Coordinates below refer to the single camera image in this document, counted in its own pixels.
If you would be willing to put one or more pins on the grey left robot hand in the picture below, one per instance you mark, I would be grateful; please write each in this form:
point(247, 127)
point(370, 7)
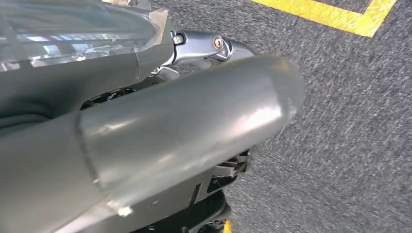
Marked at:
point(80, 54)

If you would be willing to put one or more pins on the yellow floor tape square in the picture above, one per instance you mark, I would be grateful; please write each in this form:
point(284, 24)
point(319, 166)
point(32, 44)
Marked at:
point(338, 16)

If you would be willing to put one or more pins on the black robot leg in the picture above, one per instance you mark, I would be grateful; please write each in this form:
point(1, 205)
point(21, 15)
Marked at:
point(177, 128)

